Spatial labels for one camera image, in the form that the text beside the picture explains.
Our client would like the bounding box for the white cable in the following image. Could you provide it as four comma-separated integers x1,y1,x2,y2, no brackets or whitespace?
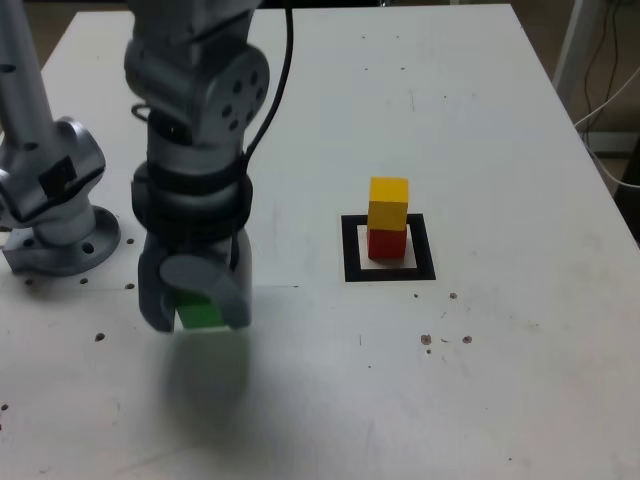
573,62,640,190

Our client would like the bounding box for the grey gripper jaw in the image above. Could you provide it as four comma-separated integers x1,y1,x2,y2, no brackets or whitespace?
136,243,180,335
159,254,252,331

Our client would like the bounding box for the yellow cube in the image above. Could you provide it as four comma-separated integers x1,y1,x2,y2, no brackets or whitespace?
366,176,410,232

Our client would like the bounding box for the black tape square outline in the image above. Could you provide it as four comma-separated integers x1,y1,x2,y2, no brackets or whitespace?
340,213,437,284

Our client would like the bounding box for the black camera cable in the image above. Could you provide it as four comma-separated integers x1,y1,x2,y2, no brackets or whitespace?
230,0,297,274

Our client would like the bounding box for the thin black cable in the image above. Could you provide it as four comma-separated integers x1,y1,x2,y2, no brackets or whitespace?
582,0,624,119

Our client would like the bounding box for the green cube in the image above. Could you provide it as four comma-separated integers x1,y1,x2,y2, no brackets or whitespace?
174,291,227,333

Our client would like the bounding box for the white post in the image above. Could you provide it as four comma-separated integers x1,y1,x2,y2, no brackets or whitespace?
551,0,587,104

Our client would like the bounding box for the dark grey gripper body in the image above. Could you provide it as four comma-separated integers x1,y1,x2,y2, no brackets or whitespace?
143,226,255,302

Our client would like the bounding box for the red cube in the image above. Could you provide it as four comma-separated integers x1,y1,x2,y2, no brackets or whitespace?
366,226,408,261

